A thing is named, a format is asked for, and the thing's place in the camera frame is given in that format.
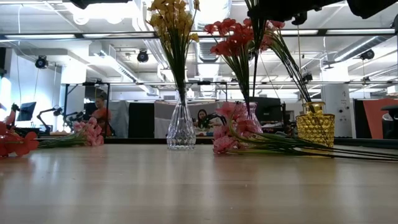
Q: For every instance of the pink artificial flower stem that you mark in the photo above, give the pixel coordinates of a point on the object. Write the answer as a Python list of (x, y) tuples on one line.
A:
[(227, 143), (288, 62), (91, 133)]

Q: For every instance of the red artificial flower stem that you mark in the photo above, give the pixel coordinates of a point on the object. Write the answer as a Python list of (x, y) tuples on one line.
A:
[(233, 40), (18, 144), (255, 74)]

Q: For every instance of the yellow artificial flower stem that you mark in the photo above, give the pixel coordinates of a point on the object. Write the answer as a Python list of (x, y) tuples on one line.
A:
[(169, 18), (186, 21)]

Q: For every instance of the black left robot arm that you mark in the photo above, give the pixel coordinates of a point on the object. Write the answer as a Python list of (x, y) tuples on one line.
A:
[(99, 3)]

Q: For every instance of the background black robot arm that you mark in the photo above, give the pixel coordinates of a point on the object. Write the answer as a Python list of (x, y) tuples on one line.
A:
[(57, 111), (214, 117), (73, 117)]

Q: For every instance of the pink glass vase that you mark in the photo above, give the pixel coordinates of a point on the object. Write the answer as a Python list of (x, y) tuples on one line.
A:
[(253, 113)]

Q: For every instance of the yellow dimpled glass vase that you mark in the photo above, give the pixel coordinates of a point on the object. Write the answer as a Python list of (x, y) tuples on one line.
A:
[(315, 127)]

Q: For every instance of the clear ribbed glass vase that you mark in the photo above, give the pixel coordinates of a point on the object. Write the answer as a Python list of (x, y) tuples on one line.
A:
[(181, 130)]

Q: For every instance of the overhead LED light bar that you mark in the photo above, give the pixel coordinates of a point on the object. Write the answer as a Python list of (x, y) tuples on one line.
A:
[(342, 31)]

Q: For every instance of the black computer monitor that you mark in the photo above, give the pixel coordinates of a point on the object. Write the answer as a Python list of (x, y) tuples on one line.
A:
[(269, 109)]

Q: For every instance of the orange partition panel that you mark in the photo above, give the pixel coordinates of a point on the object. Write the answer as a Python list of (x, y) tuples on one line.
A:
[(373, 118)]

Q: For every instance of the person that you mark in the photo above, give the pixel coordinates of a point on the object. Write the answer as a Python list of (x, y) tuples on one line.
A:
[(101, 115), (201, 115)]

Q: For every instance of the black office chair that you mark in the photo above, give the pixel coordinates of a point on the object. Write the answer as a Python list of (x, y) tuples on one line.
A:
[(390, 124)]

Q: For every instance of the black partition panel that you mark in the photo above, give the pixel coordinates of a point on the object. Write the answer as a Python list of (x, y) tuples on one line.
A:
[(141, 119)]

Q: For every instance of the small tilted monitor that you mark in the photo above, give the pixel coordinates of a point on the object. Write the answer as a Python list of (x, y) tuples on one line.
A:
[(27, 111)]

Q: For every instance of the black metal rack frame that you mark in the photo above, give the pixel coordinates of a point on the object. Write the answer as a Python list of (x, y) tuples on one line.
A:
[(93, 83)]

